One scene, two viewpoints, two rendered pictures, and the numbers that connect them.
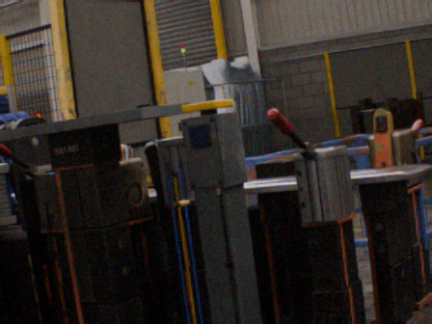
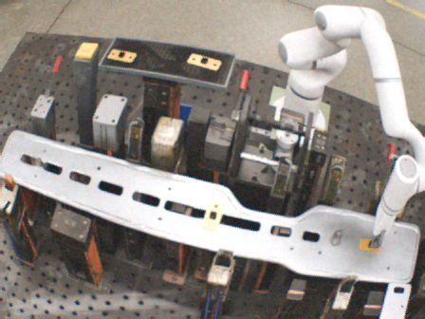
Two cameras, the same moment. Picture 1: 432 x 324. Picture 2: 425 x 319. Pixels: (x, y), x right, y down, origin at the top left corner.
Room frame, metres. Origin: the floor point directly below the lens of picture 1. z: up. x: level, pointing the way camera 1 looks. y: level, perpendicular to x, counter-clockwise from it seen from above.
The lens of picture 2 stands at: (2.79, -0.18, 2.54)
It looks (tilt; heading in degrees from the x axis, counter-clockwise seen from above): 54 degrees down; 156
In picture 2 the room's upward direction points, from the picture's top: 6 degrees clockwise
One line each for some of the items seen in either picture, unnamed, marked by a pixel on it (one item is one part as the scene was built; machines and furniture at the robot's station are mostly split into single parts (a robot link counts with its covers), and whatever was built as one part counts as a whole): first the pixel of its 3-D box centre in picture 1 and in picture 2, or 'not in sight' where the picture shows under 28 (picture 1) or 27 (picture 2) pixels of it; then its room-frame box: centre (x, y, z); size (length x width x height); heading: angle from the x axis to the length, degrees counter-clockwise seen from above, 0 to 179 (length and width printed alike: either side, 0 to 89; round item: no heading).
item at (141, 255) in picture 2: not in sight; (135, 224); (1.81, 0.05, 0.84); 0.13 x 0.11 x 0.29; 147
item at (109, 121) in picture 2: (202, 248); (111, 154); (1.60, 0.03, 0.90); 0.13 x 0.10 x 0.41; 147
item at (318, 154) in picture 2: not in sight; (308, 186); (1.86, 0.53, 0.91); 0.07 x 0.05 x 0.42; 147
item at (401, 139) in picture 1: (400, 220); (18, 226); (1.76, -0.37, 0.88); 0.15 x 0.11 x 0.36; 147
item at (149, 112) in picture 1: (81, 123); (164, 59); (1.52, 0.21, 1.16); 0.37 x 0.14 x 0.02; 57
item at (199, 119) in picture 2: not in sight; (195, 161); (1.69, 0.26, 0.90); 0.05 x 0.05 x 0.40; 57
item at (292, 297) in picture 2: not in sight; (286, 309); (2.21, 0.36, 0.84); 0.11 x 0.08 x 0.29; 147
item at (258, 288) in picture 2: not in sight; (272, 257); (2.02, 0.37, 0.84); 0.12 x 0.05 x 0.29; 147
